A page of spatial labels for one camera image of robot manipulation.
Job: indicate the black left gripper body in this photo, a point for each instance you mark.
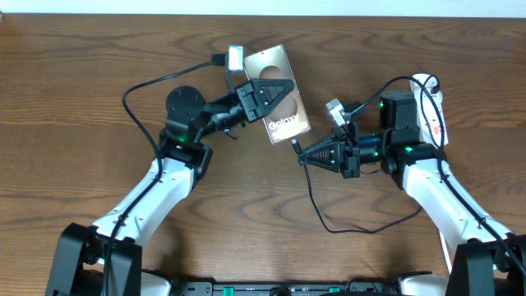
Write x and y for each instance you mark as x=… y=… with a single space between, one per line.
x=247 y=96

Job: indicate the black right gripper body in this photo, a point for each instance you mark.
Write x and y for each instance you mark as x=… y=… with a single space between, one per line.
x=351 y=154

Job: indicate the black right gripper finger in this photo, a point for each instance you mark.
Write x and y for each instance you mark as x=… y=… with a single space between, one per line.
x=331 y=144
x=324 y=160

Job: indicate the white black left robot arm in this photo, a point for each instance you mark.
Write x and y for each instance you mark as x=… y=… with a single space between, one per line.
x=106 y=257

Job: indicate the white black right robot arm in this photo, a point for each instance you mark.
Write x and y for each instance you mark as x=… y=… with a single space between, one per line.
x=488 y=258

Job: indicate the white power strip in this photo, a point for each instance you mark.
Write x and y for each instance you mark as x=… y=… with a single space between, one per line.
x=429 y=110

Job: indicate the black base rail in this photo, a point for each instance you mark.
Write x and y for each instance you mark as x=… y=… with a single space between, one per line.
x=356 y=287

